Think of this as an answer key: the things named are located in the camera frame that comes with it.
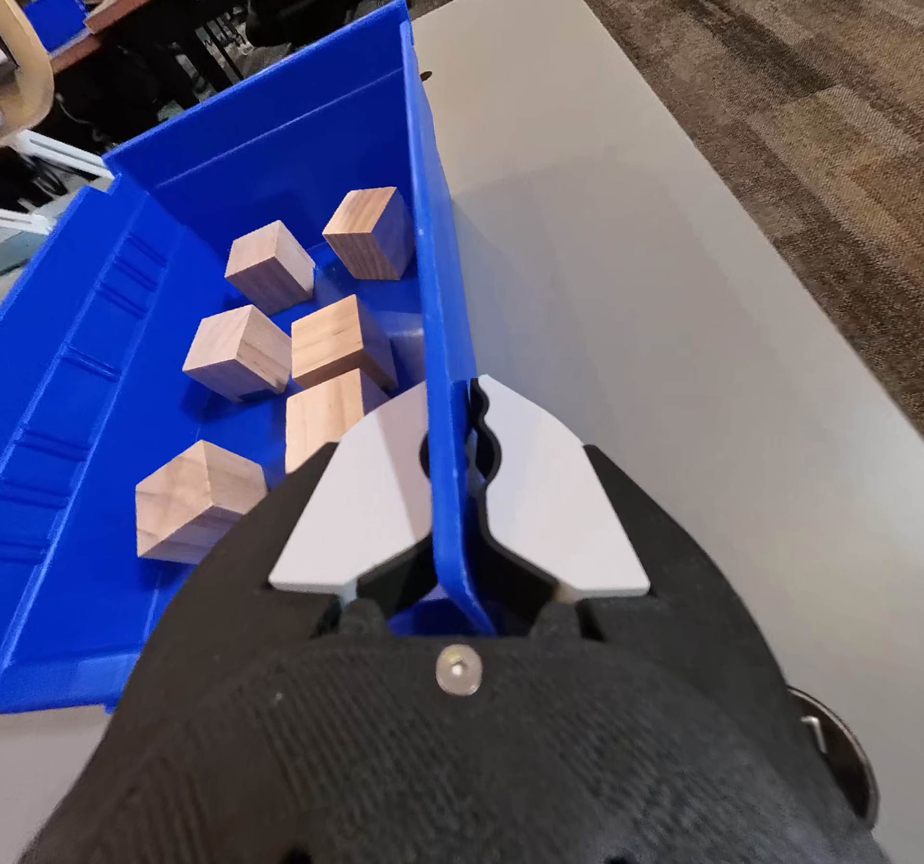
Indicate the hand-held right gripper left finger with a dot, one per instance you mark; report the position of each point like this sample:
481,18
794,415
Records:
361,503

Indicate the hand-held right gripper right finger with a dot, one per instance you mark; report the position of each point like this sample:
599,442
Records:
563,510

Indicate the wooden cube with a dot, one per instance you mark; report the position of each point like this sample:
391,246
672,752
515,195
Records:
268,265
339,340
325,409
198,499
368,232
234,351

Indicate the blue plastic bin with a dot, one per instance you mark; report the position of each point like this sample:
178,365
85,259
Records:
108,387

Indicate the grey desk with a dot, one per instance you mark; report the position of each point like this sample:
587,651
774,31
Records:
650,301

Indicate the round metal desk grommet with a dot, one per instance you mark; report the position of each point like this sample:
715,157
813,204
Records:
837,756

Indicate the white document stand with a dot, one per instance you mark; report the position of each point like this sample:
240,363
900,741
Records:
50,153

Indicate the black office chair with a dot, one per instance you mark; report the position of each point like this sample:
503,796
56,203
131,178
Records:
317,5

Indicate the instruction sheet on clipboard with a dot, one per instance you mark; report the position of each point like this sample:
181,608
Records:
32,77

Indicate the small blue bin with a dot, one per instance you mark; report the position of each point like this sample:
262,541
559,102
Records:
54,16

